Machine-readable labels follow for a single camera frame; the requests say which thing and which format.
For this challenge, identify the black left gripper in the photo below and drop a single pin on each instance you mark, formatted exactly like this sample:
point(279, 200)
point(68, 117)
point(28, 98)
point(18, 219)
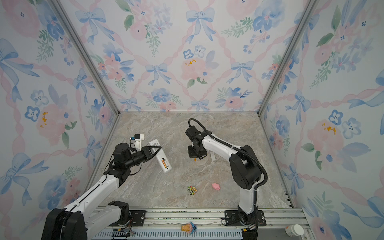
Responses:
point(147, 153)

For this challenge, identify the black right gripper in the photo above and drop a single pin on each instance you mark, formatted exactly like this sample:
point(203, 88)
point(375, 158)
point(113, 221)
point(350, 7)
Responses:
point(191, 155)

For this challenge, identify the white remote control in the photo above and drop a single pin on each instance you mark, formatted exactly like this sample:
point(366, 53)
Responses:
point(161, 154)

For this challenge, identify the white battery cover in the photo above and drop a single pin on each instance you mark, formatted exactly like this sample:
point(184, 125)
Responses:
point(212, 154)

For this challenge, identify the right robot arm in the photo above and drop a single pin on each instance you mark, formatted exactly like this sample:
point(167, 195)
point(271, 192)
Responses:
point(248, 173)

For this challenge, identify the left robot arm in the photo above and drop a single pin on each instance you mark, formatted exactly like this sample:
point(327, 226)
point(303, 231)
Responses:
point(77, 221)

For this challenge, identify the red green toy car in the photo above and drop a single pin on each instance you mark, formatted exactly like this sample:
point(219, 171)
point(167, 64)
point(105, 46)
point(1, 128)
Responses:
point(192, 190)

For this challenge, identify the pink pig toy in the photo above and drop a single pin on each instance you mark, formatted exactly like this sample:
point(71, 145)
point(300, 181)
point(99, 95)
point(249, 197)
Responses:
point(216, 186)

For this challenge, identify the orange blue plush toy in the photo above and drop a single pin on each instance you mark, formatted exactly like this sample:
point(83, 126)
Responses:
point(189, 228)

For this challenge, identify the white cup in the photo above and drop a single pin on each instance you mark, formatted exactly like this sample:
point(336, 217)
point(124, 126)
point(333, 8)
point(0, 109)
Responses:
point(295, 230)

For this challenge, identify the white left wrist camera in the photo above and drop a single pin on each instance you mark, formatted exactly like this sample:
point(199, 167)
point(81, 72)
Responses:
point(136, 140)

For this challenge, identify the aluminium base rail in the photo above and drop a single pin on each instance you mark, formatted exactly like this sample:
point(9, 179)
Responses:
point(212, 224)

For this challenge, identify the aluminium corner post left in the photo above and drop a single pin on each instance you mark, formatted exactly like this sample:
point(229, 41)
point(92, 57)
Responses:
point(81, 49)

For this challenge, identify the aluminium corner post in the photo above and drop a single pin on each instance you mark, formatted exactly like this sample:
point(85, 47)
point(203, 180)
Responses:
point(297, 34)
point(81, 49)

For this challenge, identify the aluminium corner post right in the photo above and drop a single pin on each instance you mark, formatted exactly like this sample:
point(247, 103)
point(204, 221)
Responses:
point(297, 34)

